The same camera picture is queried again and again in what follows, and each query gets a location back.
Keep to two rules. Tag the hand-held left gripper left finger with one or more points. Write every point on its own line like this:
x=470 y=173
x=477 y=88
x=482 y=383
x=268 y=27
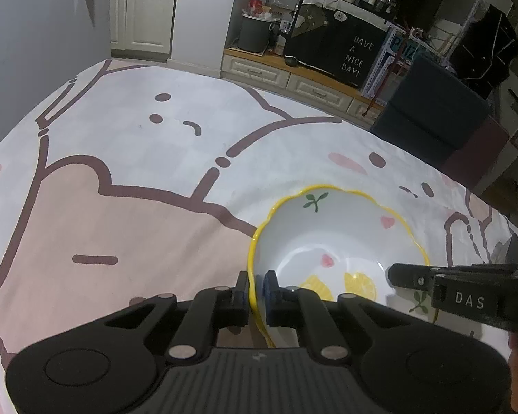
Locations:
x=241 y=299

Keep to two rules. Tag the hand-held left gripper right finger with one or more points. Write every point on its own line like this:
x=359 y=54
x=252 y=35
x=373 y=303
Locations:
x=268 y=287

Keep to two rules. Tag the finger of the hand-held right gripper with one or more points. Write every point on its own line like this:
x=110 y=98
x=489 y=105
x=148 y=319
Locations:
x=410 y=276

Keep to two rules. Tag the floral bowl with yellow rim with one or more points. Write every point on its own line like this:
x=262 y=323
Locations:
x=328 y=228

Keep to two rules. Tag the maroon chair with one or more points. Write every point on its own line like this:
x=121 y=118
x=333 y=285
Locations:
x=483 y=155

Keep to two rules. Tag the bear printed tablecloth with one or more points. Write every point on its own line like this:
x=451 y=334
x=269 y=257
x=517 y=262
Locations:
x=134 y=181

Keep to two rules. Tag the dark chair back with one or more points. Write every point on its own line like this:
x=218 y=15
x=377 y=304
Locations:
x=431 y=103

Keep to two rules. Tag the wooden drawer platform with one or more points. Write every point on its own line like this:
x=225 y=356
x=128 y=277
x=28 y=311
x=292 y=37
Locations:
x=285 y=80

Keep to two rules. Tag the black hanging jacket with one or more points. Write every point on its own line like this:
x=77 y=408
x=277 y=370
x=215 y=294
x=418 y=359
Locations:
x=487 y=47

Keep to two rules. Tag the black curtain with white lettering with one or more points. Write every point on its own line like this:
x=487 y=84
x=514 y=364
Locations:
x=332 y=43

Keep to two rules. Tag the grey trash bin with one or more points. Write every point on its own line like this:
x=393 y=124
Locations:
x=254 y=32

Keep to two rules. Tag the white floor cabinet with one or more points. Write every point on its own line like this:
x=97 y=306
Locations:
x=142 y=8

